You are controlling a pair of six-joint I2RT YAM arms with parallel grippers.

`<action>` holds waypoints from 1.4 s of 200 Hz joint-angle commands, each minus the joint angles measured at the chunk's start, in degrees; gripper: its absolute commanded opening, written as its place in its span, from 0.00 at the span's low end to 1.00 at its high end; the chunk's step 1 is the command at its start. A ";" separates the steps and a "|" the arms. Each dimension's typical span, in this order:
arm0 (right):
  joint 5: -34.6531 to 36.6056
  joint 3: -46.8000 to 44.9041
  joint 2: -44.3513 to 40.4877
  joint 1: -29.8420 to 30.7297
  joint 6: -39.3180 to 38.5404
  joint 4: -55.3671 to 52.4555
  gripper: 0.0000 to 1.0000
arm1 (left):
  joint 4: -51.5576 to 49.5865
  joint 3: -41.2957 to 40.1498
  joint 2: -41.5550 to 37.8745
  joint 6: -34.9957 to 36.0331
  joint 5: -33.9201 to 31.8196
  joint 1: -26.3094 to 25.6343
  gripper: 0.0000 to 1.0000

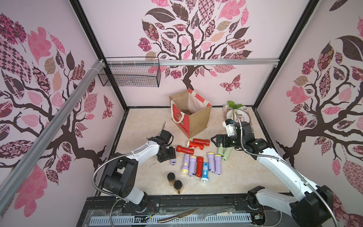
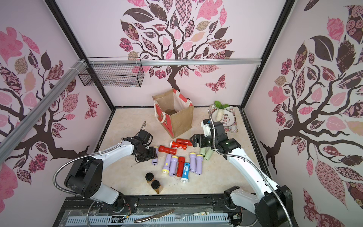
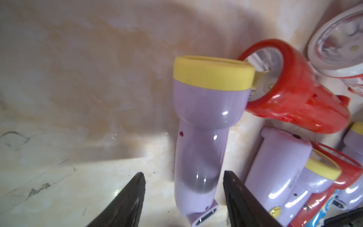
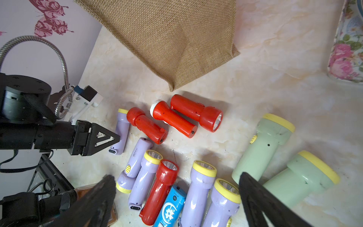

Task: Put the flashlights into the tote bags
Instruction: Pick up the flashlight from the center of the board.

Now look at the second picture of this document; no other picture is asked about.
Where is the green flashlight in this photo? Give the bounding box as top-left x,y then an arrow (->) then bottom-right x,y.
200,147 -> 207,156
204,148 -> 214,161

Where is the blue flashlight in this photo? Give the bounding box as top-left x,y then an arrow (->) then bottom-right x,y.
181,163 -> 190,183

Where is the red flashlight left lying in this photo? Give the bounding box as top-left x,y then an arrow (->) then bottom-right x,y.
158,146 -> 177,155

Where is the silver fork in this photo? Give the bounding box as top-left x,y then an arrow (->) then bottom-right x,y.
175,211 -> 210,220

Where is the white cable duct strip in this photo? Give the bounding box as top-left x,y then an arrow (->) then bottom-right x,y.
65,213 -> 230,227

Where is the red flashlight top right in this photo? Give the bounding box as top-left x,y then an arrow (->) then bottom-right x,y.
176,139 -> 193,146

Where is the black cap jar front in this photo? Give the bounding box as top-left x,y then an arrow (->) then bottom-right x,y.
151,180 -> 163,194

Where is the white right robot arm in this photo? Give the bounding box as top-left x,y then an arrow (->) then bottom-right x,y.
190,119 -> 297,227

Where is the black cap jar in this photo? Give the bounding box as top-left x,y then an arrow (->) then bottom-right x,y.
145,172 -> 155,186
151,180 -> 163,194

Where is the black wire basket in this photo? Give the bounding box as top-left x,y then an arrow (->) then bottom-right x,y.
78,57 -> 145,88

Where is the purple flashlight yellow ring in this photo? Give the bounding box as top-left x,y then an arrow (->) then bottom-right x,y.
169,155 -> 179,177

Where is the floral plate with radish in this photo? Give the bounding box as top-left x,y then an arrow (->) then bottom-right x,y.
209,101 -> 238,133

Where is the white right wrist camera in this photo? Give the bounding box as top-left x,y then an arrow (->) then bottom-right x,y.
201,119 -> 211,137

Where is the red and brown tote bag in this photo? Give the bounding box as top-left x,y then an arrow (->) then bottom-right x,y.
153,89 -> 194,139

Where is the aluminium rail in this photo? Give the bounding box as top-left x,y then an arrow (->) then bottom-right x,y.
1,59 -> 86,163
89,58 -> 262,66

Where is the purple flashlight yellow head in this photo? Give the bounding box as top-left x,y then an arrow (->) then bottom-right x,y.
162,154 -> 172,174

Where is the wooden handled knife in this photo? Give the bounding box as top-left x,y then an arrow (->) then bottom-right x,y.
133,209 -> 175,223

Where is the black cap jar rear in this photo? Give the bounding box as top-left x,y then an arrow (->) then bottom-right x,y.
145,172 -> 155,186

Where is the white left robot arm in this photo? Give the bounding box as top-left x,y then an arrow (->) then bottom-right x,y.
53,130 -> 157,212

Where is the aluminium rail left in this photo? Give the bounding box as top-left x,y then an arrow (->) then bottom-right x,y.
1,59 -> 86,163

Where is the aluminium rail back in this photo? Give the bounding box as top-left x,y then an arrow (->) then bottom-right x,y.
89,58 -> 262,66

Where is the red flashlight upright row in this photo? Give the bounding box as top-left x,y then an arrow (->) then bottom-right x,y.
176,157 -> 185,177

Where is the red flashlight silver head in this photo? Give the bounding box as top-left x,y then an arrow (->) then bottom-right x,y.
170,141 -> 187,150

